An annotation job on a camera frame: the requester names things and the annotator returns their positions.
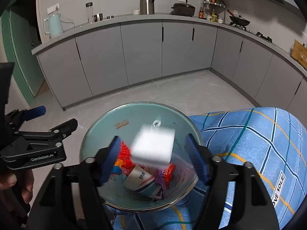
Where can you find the light blue electric kettle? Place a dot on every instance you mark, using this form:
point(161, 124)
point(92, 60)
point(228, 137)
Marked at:
point(56, 26)

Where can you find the steel thermos jug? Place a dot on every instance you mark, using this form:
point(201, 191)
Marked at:
point(146, 3)

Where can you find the blue checkered tablecloth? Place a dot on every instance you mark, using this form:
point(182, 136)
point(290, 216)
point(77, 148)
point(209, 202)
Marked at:
point(251, 136)

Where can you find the black wok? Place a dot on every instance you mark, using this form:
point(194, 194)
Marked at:
point(239, 21)

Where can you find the corner spice rack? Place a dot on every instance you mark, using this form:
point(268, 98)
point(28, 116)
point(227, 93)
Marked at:
point(214, 2)

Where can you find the grey base cabinets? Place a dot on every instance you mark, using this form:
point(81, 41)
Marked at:
point(144, 50)

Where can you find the blue snack wrapper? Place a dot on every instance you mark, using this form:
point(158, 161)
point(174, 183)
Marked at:
point(117, 171)

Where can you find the white striped paper cup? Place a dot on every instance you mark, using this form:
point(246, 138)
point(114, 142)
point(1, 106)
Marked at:
point(141, 179)

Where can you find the gas stove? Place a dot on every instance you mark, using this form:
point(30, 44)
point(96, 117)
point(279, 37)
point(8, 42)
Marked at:
point(261, 36)

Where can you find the yellow condiment bottle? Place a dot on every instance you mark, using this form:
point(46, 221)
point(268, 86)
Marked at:
point(214, 17)

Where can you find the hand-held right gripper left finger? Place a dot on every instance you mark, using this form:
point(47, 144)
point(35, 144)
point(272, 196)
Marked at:
point(110, 158)

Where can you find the green door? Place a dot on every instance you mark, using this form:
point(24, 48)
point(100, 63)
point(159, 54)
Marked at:
point(21, 64)

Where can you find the red mesh wrapper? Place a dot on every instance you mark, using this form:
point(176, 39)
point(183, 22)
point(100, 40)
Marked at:
point(124, 155)

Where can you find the white square box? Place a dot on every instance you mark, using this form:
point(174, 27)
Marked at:
point(153, 146)

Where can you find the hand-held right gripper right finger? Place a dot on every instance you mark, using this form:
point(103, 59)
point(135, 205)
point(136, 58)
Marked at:
point(195, 158)

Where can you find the dark sauce bottle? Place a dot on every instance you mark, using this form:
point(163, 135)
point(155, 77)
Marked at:
point(202, 14)

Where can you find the person's left hand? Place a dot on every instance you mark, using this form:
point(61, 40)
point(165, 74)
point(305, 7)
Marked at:
point(26, 184)

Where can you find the teal trash bin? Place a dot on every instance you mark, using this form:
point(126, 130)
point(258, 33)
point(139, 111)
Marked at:
point(144, 117)

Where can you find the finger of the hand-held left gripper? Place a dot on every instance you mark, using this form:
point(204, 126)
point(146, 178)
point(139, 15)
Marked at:
point(36, 111)
point(64, 127)

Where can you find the orange red snack wrapper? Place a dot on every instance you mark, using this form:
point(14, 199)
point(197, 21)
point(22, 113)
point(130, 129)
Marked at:
point(169, 172)

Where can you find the clear glass jar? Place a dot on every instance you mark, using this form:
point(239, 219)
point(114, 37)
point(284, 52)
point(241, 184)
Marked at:
point(89, 13)

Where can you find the purple snack wrapper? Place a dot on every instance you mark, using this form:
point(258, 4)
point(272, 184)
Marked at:
point(159, 179)

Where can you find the small white cup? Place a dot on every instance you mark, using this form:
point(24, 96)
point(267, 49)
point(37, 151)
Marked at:
point(136, 12)

